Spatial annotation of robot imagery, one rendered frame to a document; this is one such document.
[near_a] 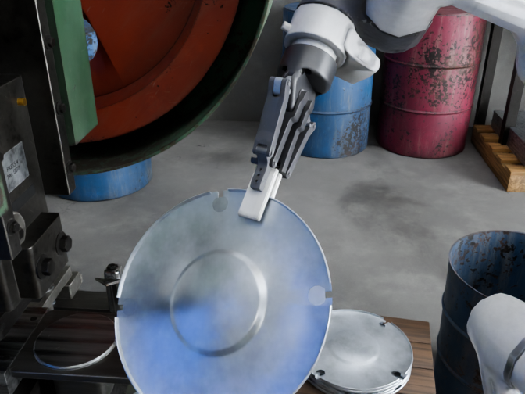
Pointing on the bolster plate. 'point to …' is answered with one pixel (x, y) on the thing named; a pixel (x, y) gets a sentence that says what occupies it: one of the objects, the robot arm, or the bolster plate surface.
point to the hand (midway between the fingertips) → (260, 194)
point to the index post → (113, 286)
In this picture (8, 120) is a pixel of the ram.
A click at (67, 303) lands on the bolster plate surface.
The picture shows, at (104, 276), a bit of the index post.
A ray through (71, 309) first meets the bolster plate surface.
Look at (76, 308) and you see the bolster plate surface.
